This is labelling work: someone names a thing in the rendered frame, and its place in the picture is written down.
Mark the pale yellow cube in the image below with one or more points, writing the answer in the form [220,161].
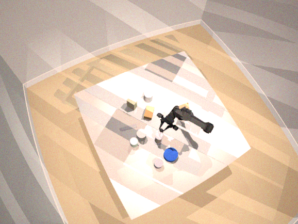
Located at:
[131,103]

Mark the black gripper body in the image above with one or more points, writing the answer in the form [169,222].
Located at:
[171,115]

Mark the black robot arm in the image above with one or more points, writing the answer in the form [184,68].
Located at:
[187,115]

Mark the orange rectangular block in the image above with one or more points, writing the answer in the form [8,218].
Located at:
[149,112]

